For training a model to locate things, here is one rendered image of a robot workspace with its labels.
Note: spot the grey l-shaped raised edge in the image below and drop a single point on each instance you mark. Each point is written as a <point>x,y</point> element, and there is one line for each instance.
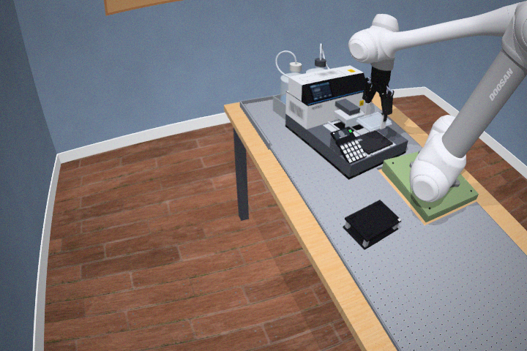
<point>258,130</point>

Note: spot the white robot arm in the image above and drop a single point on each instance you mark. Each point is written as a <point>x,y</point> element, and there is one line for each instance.
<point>443,158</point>

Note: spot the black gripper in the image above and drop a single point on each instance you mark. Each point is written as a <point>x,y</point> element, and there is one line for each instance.
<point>380,83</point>

